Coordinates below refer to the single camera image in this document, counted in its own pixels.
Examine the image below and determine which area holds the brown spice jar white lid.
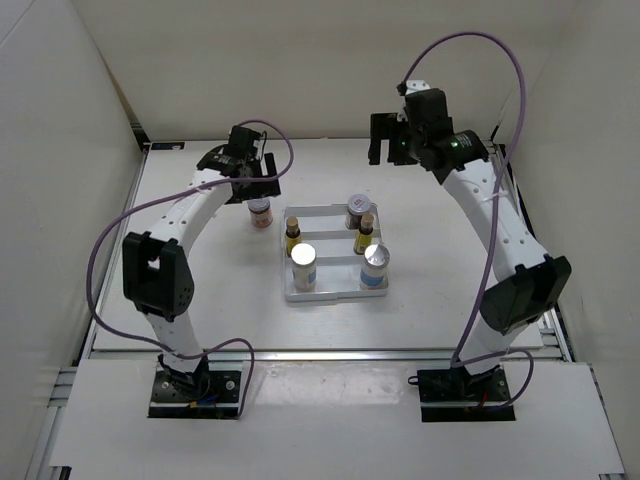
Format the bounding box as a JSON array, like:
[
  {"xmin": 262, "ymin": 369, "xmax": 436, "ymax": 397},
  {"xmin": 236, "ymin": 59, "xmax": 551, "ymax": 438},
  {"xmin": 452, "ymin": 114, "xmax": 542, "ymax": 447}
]
[{"xmin": 345, "ymin": 194, "xmax": 371, "ymax": 230}]

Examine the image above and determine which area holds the yellow bottle tan cap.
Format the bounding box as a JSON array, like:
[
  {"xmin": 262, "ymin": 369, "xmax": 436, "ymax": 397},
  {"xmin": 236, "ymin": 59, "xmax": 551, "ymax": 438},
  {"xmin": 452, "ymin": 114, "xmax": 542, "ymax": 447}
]
[{"xmin": 285, "ymin": 216, "xmax": 301, "ymax": 257}]

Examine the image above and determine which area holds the white can beige label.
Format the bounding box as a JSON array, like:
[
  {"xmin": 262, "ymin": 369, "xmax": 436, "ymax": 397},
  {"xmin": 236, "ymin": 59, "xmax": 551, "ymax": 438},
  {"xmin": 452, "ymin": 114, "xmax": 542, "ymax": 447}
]
[{"xmin": 291, "ymin": 243, "xmax": 317, "ymax": 291}]

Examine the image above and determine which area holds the yellow bottle brown cap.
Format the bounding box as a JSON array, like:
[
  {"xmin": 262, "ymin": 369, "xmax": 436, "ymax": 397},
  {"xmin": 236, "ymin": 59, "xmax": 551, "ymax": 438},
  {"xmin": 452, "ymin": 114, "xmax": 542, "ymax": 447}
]
[{"xmin": 354, "ymin": 213, "xmax": 375, "ymax": 255}]

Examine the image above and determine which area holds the white can blue label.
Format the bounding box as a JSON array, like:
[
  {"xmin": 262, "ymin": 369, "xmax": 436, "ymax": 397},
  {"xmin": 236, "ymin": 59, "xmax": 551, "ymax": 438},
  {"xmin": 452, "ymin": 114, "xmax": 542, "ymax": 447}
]
[{"xmin": 360, "ymin": 244, "xmax": 390, "ymax": 290}]

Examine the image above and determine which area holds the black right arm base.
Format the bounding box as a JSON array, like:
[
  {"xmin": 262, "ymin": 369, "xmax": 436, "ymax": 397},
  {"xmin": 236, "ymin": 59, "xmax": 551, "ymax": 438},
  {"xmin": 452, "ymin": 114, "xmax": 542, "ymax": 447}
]
[{"xmin": 407, "ymin": 367, "xmax": 516, "ymax": 423}]

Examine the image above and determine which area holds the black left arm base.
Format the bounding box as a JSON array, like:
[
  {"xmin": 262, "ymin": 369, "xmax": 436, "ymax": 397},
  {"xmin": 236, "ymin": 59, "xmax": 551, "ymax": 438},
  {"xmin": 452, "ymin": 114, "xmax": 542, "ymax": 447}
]
[{"xmin": 147, "ymin": 362, "xmax": 244, "ymax": 420}]

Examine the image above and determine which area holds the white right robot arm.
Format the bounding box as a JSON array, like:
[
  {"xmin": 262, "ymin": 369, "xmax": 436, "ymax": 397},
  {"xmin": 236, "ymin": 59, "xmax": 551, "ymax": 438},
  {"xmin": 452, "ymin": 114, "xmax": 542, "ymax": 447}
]
[{"xmin": 368, "ymin": 81, "xmax": 571, "ymax": 400}]

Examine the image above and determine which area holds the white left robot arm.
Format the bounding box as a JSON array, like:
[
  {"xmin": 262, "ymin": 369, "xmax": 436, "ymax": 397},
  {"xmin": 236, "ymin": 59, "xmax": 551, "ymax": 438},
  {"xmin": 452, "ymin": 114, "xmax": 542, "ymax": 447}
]
[{"xmin": 122, "ymin": 126, "xmax": 281, "ymax": 400}]

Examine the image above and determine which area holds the pink spice jar white lid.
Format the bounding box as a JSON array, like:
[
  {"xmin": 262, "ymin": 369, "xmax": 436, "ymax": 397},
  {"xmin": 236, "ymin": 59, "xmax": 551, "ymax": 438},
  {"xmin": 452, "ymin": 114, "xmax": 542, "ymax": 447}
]
[{"xmin": 247, "ymin": 198, "xmax": 273, "ymax": 228}]

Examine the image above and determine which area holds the white stepped organizer tray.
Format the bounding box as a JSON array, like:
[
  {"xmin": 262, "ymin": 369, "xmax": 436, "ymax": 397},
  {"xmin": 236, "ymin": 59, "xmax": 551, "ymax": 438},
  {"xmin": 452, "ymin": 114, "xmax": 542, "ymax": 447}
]
[{"xmin": 282, "ymin": 204, "xmax": 388, "ymax": 302}]

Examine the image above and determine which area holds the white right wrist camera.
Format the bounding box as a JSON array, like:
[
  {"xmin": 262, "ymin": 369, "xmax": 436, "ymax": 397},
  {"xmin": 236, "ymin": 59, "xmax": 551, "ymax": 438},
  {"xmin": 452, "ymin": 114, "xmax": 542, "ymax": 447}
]
[{"xmin": 396, "ymin": 80, "xmax": 430, "ymax": 97}]

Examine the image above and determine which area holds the aluminium front rail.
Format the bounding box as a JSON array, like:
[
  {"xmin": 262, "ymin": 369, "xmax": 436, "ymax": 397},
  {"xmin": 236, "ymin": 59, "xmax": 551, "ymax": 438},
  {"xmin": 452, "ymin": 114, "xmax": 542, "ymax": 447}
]
[{"xmin": 89, "ymin": 349, "xmax": 452, "ymax": 362}]

